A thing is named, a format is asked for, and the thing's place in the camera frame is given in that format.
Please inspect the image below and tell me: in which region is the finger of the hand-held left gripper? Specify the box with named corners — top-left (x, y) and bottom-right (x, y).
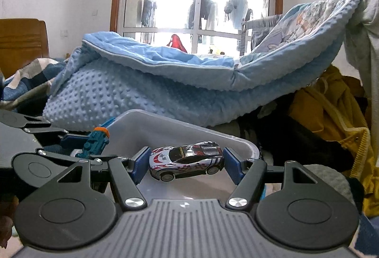
top-left (21, 115), bottom-right (91, 148)
top-left (36, 148), bottom-right (103, 166)

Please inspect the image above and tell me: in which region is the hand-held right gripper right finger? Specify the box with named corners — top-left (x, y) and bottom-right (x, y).
top-left (223, 147), bottom-right (315, 212)

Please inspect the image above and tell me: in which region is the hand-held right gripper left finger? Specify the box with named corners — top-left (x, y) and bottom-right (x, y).
top-left (56, 146), bottom-right (153, 210)

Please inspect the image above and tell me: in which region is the blue toy gun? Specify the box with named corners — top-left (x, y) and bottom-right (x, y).
top-left (75, 117), bottom-right (117, 160)

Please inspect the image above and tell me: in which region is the silver toy race car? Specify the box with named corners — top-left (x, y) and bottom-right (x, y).
top-left (148, 141), bottom-right (225, 182)

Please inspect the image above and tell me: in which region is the grey plastic container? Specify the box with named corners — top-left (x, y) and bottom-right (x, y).
top-left (102, 109), bottom-right (262, 203)

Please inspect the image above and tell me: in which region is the blue plaid bedding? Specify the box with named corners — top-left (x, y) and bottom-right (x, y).
top-left (0, 57), bottom-right (70, 117)

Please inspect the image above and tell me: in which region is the black clothing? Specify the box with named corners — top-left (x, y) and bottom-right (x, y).
top-left (237, 98), bottom-right (356, 173)

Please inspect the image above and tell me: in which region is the blue dotted blanket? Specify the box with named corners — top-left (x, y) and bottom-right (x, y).
top-left (43, 0), bottom-right (365, 132)

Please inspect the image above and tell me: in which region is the grey cloth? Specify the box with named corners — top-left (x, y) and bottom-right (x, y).
top-left (305, 165), bottom-right (365, 218)

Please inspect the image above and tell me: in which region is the wooden headboard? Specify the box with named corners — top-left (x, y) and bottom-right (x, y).
top-left (0, 18), bottom-right (50, 79)

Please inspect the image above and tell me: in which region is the yellow jacket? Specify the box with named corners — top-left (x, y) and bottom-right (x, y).
top-left (289, 65), bottom-right (379, 218)

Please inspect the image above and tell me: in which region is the red bag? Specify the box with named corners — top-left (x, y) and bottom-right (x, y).
top-left (166, 34), bottom-right (189, 54)

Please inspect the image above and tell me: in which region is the grey baby crib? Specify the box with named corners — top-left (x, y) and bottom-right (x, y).
top-left (238, 13), bottom-right (291, 57)

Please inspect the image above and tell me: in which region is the hanging light blue garment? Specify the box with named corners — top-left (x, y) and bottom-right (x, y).
top-left (224, 0), bottom-right (250, 31)

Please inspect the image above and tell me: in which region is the hanging dark garment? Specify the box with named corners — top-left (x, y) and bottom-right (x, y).
top-left (188, 0), bottom-right (214, 31)

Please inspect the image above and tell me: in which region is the pale white cloth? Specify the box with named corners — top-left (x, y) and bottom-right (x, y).
top-left (342, 0), bottom-right (379, 132)

